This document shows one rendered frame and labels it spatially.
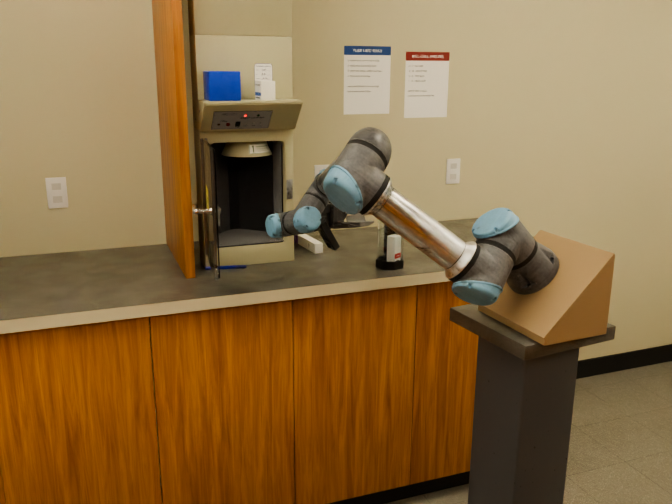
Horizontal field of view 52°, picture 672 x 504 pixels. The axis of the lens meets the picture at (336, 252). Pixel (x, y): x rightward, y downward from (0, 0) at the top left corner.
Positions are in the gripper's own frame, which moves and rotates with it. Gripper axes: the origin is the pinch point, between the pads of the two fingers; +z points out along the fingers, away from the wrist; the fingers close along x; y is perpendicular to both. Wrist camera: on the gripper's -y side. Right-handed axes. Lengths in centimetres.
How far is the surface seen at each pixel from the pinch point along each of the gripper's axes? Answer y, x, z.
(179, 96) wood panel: 40, 25, -52
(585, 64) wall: 51, 25, 152
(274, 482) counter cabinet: -89, 1, -34
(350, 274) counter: -17.9, -1.7, -5.2
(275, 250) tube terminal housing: -13.8, 25.4, -18.3
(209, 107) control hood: 37, 21, -44
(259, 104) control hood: 38, 17, -29
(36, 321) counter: -20, 16, -101
